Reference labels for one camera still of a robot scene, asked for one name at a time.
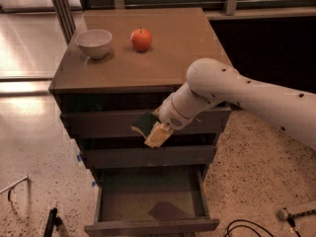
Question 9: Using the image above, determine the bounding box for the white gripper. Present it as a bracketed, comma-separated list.
[145, 83, 222, 148]

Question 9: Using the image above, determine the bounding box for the dark green sponge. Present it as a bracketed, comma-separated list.
[131, 113, 159, 138]

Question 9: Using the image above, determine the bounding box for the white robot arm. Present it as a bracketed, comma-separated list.
[145, 58, 316, 149]

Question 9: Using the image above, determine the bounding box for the grey middle drawer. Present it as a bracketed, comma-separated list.
[85, 145, 216, 169]

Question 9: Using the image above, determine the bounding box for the grey open bottom drawer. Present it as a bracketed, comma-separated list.
[84, 165, 219, 237]

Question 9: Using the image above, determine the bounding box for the grey drawer cabinet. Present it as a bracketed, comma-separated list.
[49, 8, 229, 177]

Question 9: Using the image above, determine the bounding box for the grey top drawer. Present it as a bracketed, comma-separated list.
[61, 108, 230, 138]

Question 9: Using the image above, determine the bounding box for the blue tape piece upper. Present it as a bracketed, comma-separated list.
[76, 154, 83, 162]

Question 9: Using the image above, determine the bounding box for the red apple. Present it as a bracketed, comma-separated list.
[130, 28, 152, 51]

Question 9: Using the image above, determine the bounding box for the white ceramic bowl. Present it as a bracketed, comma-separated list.
[75, 30, 113, 59]

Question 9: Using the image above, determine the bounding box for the black stand on floor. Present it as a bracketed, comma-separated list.
[43, 207, 62, 237]

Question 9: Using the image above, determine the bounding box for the black floor cable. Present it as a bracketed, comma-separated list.
[223, 218, 276, 237]

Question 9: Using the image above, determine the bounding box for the thin white floor wire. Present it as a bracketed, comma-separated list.
[0, 173, 32, 215]

